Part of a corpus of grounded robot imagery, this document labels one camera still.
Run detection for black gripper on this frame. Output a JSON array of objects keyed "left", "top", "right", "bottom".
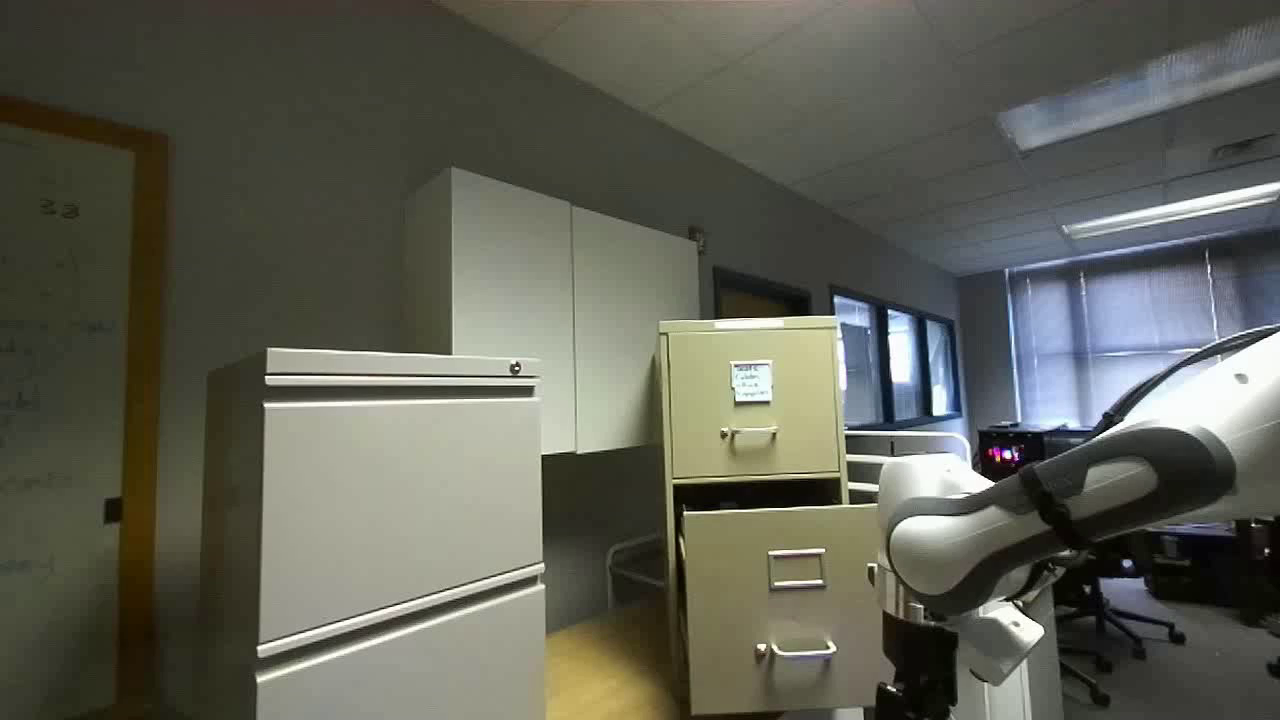
[{"left": 877, "top": 615, "right": 955, "bottom": 720}]

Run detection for cream bottom drawer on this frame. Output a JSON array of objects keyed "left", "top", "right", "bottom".
[{"left": 682, "top": 504, "right": 888, "bottom": 715}]

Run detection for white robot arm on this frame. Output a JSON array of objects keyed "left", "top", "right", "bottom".
[{"left": 877, "top": 325, "right": 1280, "bottom": 720}]

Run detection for cream filing cabinet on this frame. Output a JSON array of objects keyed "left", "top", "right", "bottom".
[{"left": 655, "top": 315, "right": 848, "bottom": 694}]

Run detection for grey lateral filing cabinet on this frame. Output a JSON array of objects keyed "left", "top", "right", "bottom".
[{"left": 197, "top": 346, "right": 542, "bottom": 720}]

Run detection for black office chair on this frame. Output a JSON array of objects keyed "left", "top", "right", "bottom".
[{"left": 1056, "top": 546, "right": 1182, "bottom": 709}]

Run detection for dark interior windows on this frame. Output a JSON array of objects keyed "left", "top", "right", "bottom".
[{"left": 830, "top": 292, "right": 962, "bottom": 428}]

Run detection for window blinds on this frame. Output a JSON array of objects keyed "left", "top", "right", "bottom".
[{"left": 1009, "top": 235, "right": 1280, "bottom": 428}]

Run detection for ceiling light fixture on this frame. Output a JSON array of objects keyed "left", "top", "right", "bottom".
[{"left": 1059, "top": 178, "right": 1280, "bottom": 238}]

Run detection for ceiling light panel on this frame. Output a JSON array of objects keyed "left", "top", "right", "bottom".
[{"left": 997, "top": 21, "right": 1280, "bottom": 151}]

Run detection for wood framed whiteboard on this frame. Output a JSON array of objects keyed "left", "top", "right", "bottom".
[{"left": 0, "top": 97, "right": 168, "bottom": 720}]

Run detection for white overhead wall cabinet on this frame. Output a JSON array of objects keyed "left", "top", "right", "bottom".
[{"left": 402, "top": 168, "right": 700, "bottom": 455}]

